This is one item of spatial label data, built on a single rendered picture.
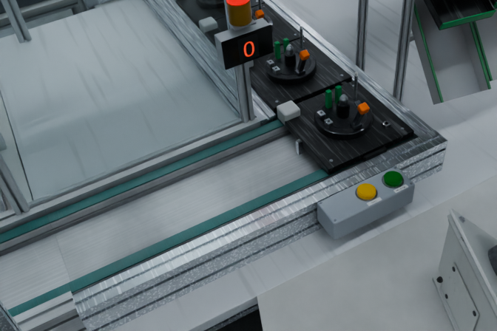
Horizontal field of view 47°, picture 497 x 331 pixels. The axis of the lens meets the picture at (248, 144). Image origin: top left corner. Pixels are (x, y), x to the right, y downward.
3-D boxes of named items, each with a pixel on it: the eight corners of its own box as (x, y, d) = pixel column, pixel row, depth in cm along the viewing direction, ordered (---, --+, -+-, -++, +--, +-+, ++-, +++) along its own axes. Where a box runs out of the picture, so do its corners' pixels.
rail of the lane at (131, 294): (441, 170, 139) (448, 137, 131) (92, 339, 114) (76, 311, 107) (427, 157, 143) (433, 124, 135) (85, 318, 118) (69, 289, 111)
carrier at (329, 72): (352, 82, 153) (353, 43, 144) (274, 114, 146) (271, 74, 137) (305, 41, 169) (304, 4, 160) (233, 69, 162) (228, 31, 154)
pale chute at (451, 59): (481, 91, 139) (491, 89, 135) (433, 105, 137) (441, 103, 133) (449, -18, 140) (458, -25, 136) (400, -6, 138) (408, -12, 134)
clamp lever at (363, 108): (362, 125, 133) (370, 108, 126) (354, 128, 133) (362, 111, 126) (353, 113, 135) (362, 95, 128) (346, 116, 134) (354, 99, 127)
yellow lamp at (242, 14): (256, 21, 121) (254, 1, 117) (235, 29, 119) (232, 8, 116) (245, 12, 124) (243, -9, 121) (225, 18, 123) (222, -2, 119)
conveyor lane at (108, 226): (409, 162, 142) (413, 133, 135) (84, 315, 119) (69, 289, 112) (345, 102, 161) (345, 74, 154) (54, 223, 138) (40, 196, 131)
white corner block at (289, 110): (301, 121, 143) (300, 108, 140) (285, 127, 142) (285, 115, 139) (291, 111, 146) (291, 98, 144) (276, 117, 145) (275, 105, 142)
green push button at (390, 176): (405, 185, 124) (406, 179, 123) (390, 192, 123) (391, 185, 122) (393, 173, 127) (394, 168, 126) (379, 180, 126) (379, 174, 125)
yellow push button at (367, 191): (379, 197, 122) (379, 191, 121) (364, 205, 121) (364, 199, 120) (367, 186, 125) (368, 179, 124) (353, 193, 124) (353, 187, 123)
